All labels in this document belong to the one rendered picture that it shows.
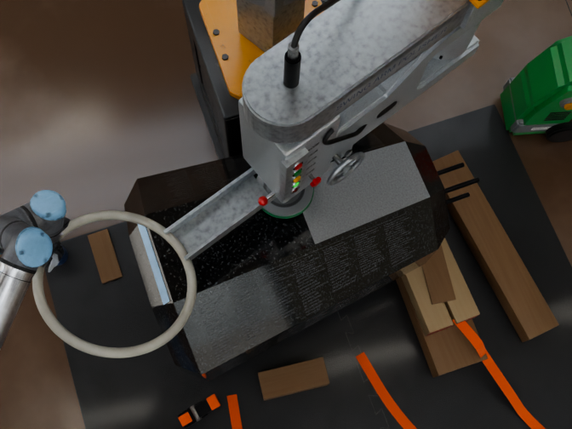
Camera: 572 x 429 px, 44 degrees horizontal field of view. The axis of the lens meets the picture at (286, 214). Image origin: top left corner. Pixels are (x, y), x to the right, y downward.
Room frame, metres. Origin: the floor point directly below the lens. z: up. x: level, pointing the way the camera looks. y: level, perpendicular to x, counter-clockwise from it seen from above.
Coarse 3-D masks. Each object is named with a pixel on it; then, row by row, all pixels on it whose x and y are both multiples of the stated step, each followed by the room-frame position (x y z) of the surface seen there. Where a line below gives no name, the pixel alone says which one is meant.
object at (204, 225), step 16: (240, 176) 0.81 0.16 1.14; (224, 192) 0.75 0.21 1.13; (240, 192) 0.76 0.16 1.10; (256, 192) 0.77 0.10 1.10; (208, 208) 0.70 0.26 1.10; (224, 208) 0.71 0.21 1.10; (240, 208) 0.71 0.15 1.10; (256, 208) 0.70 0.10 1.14; (176, 224) 0.62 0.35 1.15; (192, 224) 0.64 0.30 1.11; (208, 224) 0.64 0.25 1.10; (224, 224) 0.65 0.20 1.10; (192, 240) 0.59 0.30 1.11; (208, 240) 0.58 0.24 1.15; (192, 256) 0.53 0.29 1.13
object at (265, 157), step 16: (240, 112) 0.86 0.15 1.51; (320, 128) 0.81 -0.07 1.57; (336, 128) 0.84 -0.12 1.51; (256, 144) 0.81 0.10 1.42; (272, 144) 0.76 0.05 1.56; (288, 144) 0.76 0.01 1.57; (304, 144) 0.76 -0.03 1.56; (320, 144) 0.80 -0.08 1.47; (256, 160) 0.81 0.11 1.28; (272, 160) 0.76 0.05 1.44; (320, 160) 0.81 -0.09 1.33; (272, 176) 0.75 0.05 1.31
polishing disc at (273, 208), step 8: (264, 184) 0.87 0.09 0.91; (304, 192) 0.85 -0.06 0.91; (312, 192) 0.85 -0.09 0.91; (272, 200) 0.81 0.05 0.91; (296, 200) 0.82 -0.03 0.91; (304, 200) 0.82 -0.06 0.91; (264, 208) 0.78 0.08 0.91; (272, 208) 0.78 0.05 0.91; (280, 208) 0.78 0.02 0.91; (288, 208) 0.79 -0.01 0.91; (296, 208) 0.79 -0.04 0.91; (304, 208) 0.79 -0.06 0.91
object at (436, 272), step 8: (440, 248) 0.87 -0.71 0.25; (432, 256) 0.83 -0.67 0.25; (440, 256) 0.83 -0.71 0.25; (424, 264) 0.79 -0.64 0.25; (432, 264) 0.79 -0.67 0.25; (440, 264) 0.79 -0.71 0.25; (424, 272) 0.75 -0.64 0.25; (432, 272) 0.75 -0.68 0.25; (440, 272) 0.76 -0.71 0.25; (448, 272) 0.76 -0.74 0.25; (432, 280) 0.72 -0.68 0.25; (440, 280) 0.72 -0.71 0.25; (448, 280) 0.72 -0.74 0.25; (432, 288) 0.68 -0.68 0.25; (440, 288) 0.69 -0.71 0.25; (448, 288) 0.69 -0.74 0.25; (432, 296) 0.64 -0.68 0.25; (440, 296) 0.65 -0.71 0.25; (448, 296) 0.65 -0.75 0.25; (432, 304) 0.61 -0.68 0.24
